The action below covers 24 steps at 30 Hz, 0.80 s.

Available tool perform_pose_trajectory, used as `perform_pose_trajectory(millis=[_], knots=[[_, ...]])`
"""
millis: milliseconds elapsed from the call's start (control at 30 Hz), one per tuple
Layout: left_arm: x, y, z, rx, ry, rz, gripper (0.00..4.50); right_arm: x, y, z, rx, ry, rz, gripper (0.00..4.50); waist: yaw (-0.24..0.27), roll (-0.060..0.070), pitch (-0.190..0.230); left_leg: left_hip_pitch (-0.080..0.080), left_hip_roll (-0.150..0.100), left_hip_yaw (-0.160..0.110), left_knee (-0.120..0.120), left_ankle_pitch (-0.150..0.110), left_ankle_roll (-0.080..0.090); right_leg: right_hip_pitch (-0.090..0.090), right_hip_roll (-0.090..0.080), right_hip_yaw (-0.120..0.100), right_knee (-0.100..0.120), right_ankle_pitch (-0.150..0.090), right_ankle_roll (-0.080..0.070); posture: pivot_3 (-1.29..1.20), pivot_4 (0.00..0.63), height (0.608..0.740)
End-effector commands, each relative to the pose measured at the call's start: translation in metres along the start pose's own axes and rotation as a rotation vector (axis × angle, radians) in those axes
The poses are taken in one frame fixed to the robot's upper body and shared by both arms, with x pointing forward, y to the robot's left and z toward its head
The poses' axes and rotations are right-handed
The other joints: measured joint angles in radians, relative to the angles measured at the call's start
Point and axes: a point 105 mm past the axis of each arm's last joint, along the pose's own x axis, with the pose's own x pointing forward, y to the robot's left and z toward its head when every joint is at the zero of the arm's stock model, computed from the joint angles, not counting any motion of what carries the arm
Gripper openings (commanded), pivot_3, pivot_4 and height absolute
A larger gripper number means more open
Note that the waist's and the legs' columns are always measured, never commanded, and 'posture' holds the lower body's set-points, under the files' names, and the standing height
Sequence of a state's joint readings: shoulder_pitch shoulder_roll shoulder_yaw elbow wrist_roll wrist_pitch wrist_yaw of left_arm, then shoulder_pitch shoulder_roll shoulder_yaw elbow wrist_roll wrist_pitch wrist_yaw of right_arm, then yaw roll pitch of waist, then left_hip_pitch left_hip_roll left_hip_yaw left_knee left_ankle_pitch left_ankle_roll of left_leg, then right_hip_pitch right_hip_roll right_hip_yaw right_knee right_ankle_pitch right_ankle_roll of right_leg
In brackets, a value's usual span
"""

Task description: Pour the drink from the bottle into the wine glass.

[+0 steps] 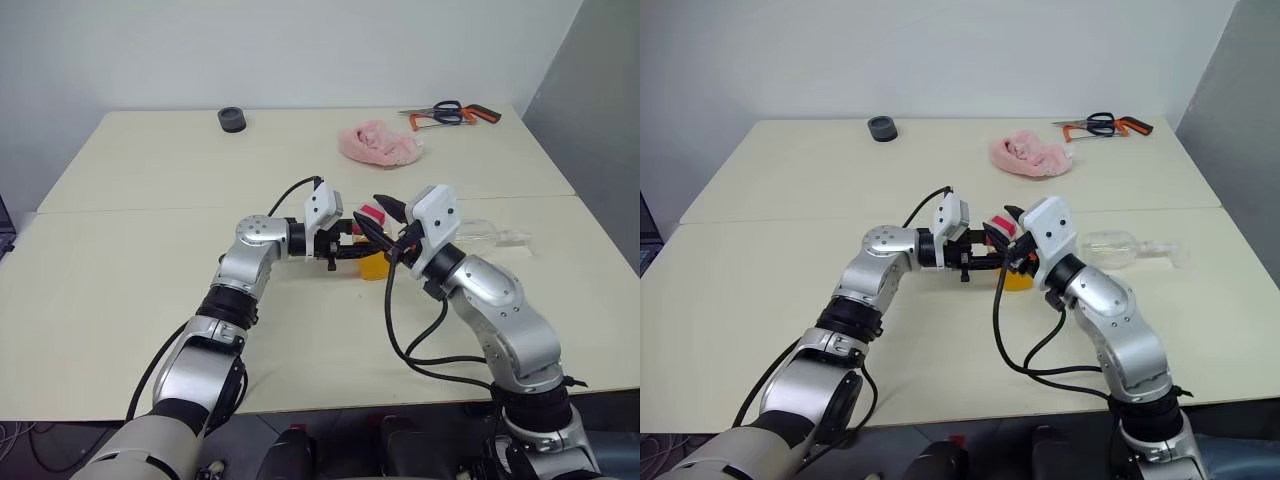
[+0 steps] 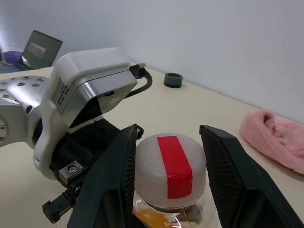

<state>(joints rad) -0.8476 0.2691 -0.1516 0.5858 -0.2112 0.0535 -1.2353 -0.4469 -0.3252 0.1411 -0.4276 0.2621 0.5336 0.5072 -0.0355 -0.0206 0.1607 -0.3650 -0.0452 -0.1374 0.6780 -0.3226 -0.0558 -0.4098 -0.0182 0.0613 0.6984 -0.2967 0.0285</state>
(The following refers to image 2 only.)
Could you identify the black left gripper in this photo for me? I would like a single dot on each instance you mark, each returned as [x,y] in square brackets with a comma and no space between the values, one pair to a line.
[80,147]

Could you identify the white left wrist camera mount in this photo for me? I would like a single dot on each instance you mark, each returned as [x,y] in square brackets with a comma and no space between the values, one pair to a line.
[90,61]

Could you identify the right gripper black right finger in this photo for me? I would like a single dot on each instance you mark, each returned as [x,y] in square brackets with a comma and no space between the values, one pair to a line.
[240,190]

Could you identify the purple cloth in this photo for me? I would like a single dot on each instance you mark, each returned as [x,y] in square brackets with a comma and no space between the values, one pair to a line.
[13,57]

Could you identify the dark grey laptop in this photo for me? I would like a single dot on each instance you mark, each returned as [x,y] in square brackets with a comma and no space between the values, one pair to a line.
[41,50]

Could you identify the clear bottle with white cap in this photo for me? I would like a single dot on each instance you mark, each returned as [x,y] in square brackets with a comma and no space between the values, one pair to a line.
[152,171]

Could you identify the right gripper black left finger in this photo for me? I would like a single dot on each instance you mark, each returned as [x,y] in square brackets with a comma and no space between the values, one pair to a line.
[111,180]

